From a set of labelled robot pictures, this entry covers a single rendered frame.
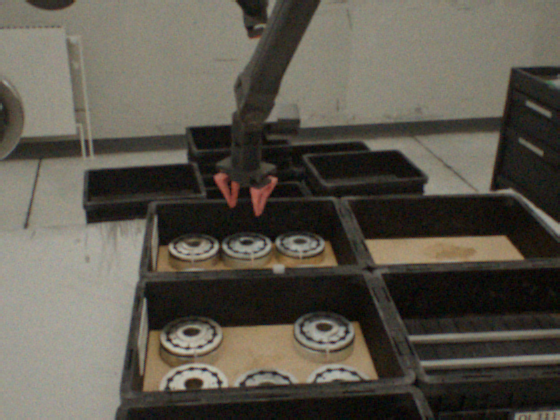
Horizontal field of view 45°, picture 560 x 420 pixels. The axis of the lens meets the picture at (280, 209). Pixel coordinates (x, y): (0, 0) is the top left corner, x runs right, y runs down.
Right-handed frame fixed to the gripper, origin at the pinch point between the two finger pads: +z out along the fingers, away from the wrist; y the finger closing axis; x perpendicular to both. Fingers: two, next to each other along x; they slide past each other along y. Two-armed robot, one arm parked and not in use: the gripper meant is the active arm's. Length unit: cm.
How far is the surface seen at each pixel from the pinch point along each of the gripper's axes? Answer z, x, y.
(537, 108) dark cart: 16, -156, -25
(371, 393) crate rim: 0, 35, -44
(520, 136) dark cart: 29, -161, -20
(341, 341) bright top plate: 7.5, 18.7, -31.9
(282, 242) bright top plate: 8.3, -4.6, -6.3
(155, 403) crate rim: 1, 52, -21
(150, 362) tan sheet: 10.9, 37.0, -6.9
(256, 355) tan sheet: 10.8, 26.1, -20.2
